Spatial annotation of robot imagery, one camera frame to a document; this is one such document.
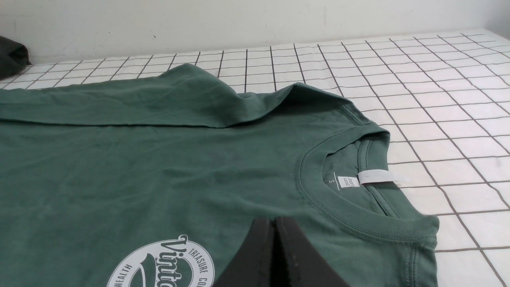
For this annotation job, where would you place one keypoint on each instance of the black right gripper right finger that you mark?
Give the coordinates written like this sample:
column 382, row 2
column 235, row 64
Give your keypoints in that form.
column 297, row 262

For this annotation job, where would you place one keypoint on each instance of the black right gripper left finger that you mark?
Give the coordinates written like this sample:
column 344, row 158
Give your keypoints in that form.
column 251, row 266

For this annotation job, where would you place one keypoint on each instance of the green long-sleeve shirt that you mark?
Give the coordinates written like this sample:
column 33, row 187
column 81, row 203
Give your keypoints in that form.
column 155, row 182

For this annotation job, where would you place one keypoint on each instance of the dark olive shirt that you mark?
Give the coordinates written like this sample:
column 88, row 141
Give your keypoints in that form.
column 14, row 57

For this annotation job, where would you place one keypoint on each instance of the white grid table cloth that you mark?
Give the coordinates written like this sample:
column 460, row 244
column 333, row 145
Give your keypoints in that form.
column 444, row 97

